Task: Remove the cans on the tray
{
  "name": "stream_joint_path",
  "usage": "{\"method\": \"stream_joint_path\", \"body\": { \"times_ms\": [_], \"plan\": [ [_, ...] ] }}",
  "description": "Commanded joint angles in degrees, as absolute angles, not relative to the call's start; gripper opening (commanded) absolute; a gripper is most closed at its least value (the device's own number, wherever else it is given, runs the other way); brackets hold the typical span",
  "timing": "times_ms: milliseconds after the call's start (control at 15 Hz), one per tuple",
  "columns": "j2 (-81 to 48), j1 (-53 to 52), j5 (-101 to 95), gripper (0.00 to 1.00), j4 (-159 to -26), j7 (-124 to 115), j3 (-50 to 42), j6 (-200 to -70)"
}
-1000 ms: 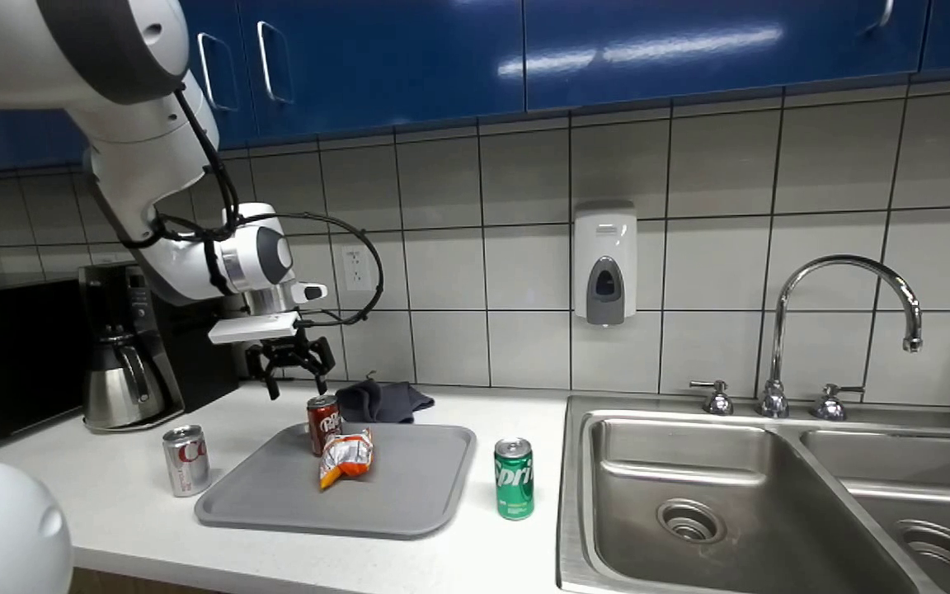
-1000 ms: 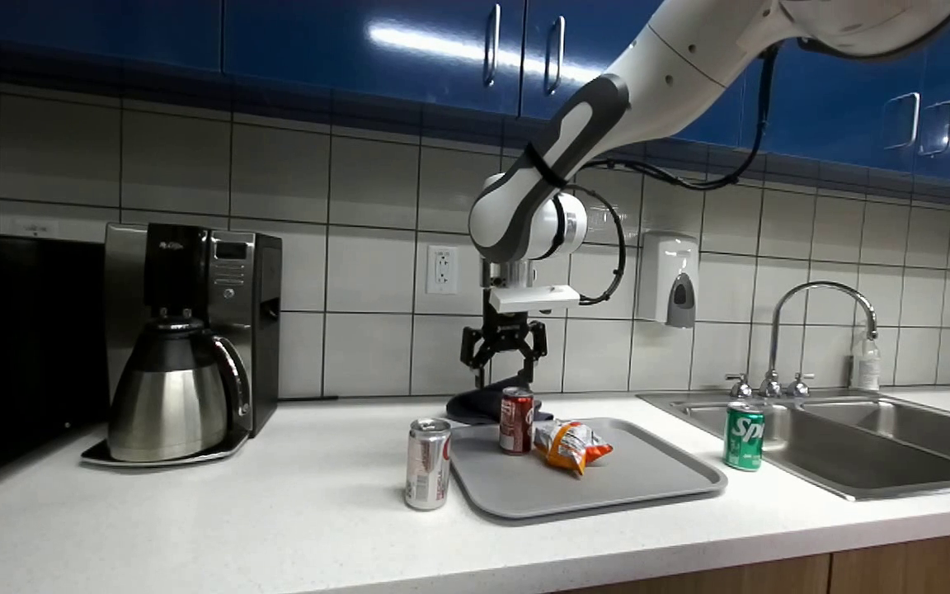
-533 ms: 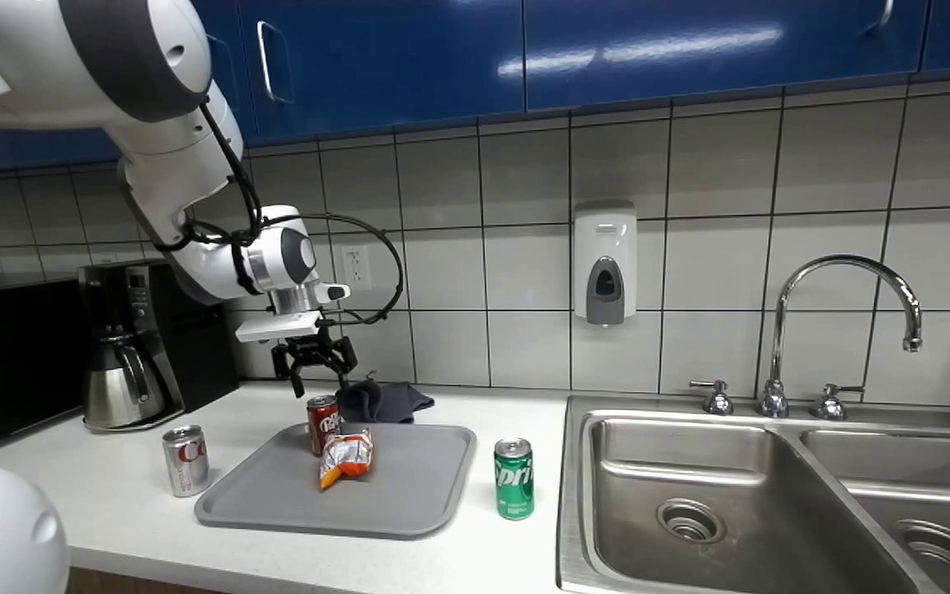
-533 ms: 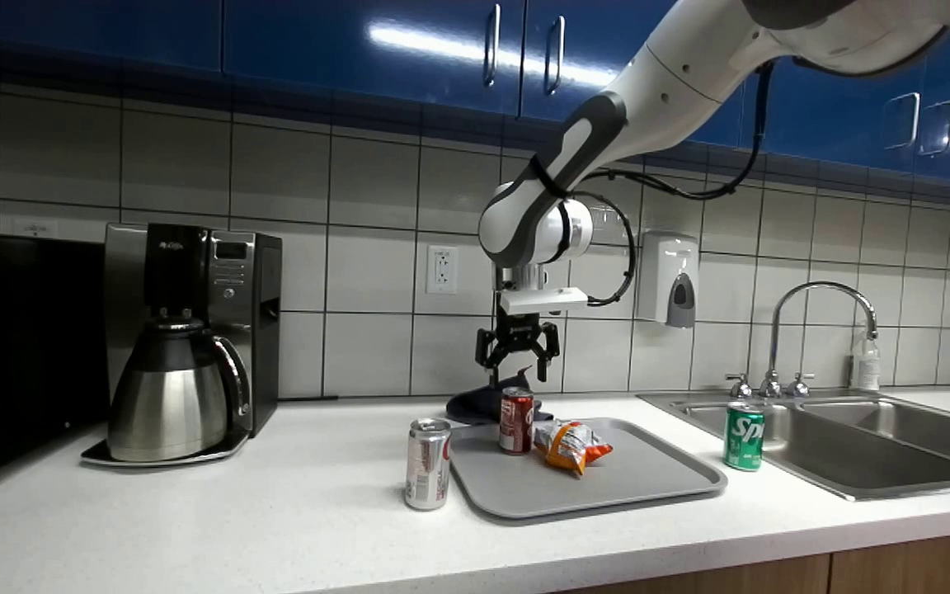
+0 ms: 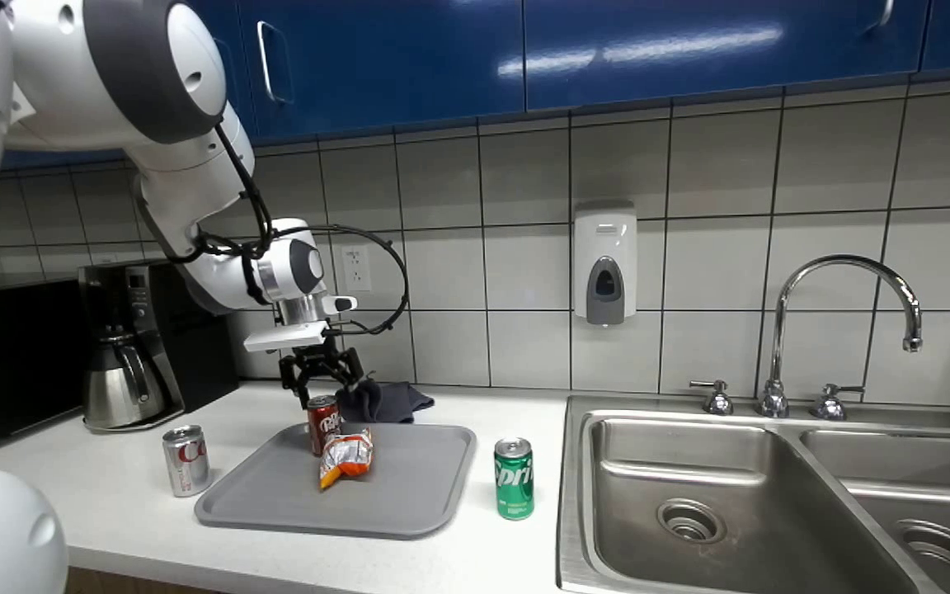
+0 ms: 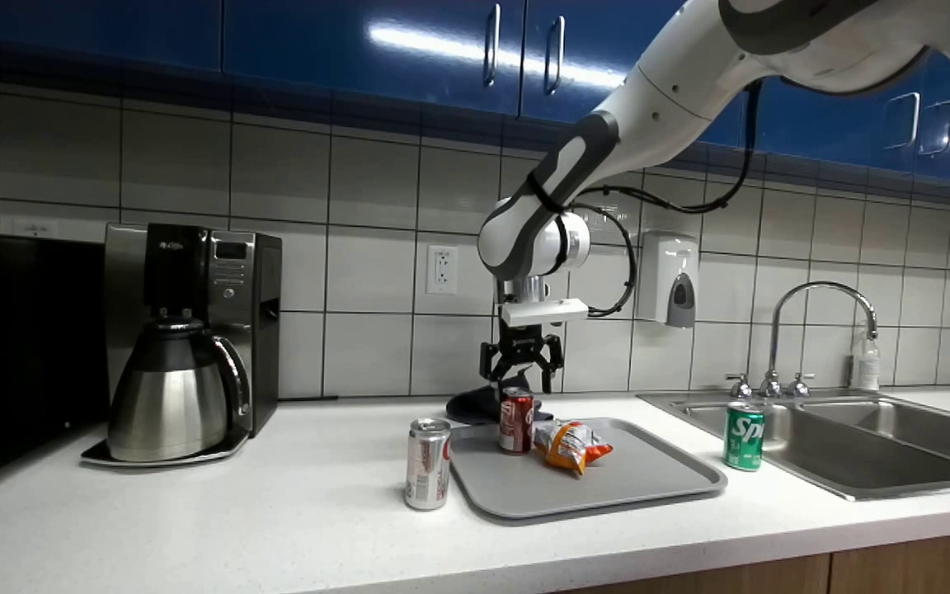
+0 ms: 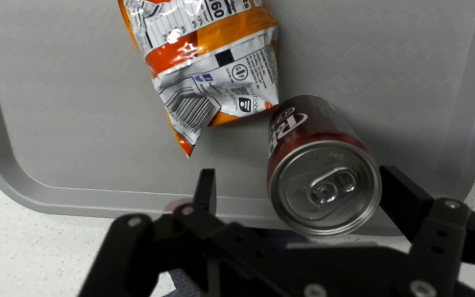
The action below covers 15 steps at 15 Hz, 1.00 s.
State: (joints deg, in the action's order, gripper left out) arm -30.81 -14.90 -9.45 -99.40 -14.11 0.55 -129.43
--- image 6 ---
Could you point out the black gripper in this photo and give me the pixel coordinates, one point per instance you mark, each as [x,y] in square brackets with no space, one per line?
[526,336]

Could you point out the red Coke can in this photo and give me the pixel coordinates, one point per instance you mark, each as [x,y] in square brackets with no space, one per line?
[520,424]

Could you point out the silver Diet Coke can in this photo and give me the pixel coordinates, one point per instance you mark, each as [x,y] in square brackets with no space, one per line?
[428,466]

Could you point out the green Sprite can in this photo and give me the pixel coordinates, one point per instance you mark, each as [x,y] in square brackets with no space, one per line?
[743,438]

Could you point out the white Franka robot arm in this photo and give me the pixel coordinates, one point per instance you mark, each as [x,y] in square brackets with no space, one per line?
[675,76]

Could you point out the grey plastic tray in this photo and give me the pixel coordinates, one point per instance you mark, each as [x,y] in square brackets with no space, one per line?
[628,481]

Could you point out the dark crumpled cloth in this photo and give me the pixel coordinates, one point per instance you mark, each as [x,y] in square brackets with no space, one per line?
[474,402]

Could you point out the orange snack bag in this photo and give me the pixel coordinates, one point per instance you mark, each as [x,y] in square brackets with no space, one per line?
[573,448]

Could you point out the black steel coffee maker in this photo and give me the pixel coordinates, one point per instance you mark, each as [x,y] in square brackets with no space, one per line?
[231,307]

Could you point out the chrome kitchen faucet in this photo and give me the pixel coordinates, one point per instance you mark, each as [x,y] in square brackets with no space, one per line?
[825,285]

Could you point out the clear dish soap bottle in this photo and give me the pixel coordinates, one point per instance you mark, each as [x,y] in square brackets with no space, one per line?
[861,365]

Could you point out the stainless steel coffee carafe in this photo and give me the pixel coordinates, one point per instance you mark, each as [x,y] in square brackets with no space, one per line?
[174,397]

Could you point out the stainless steel double sink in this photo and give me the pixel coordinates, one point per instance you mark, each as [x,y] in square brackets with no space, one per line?
[883,441]

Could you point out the black microwave oven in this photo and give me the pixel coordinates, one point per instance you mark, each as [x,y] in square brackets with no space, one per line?
[17,351]

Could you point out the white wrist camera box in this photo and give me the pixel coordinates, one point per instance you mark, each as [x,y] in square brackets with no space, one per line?
[541,311]

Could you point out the white wall outlet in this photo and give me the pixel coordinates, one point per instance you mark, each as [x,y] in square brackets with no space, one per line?
[442,269]

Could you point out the white wall soap dispenser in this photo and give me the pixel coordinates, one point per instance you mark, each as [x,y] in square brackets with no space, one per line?
[660,274]

